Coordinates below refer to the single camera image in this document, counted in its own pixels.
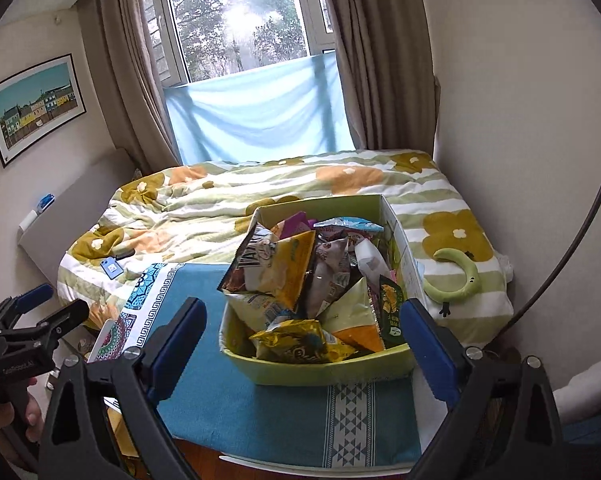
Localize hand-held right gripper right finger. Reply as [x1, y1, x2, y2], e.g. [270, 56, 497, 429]
[399, 298, 564, 480]

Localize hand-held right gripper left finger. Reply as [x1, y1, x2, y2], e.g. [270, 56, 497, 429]
[39, 297, 208, 480]

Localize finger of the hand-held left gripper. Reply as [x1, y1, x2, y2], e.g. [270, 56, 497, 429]
[0, 300, 90, 357]
[0, 283, 55, 333]

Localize pile of snack bags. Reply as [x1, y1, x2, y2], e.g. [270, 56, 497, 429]
[218, 210, 407, 365]

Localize gold cocoa snack packet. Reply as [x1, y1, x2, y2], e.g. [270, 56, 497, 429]
[249, 318, 364, 365]

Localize green cardboard box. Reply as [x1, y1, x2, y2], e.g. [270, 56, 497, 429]
[219, 193, 427, 387]

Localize dark cake snack packet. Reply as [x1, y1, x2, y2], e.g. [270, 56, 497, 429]
[305, 237, 354, 319]

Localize purple potato chip packet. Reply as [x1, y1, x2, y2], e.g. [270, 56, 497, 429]
[280, 211, 319, 239]

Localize person's left hand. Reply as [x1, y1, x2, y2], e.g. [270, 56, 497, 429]
[23, 379, 46, 445]

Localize teal patterned tablecloth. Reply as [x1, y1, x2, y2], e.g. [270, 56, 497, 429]
[88, 260, 424, 469]

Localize green curved plush toy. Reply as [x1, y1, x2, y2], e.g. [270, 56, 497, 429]
[423, 247, 479, 317]

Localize grey headboard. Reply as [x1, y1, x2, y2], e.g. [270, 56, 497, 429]
[17, 147, 142, 307]

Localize yellow box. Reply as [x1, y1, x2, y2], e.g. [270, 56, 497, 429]
[108, 417, 139, 466]

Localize floral striped duvet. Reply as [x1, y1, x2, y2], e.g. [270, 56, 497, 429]
[58, 148, 514, 352]

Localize white object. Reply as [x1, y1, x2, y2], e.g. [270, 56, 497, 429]
[550, 335, 601, 410]

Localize brown curtain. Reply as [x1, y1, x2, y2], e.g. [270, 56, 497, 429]
[314, 0, 439, 159]
[77, 0, 187, 174]

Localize light blue window cloth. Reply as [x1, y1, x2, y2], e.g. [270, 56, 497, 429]
[163, 50, 362, 166]

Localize window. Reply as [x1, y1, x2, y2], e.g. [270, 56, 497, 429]
[138, 0, 337, 87]

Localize framed wall picture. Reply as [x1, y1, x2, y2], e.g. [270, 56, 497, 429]
[0, 52, 89, 169]

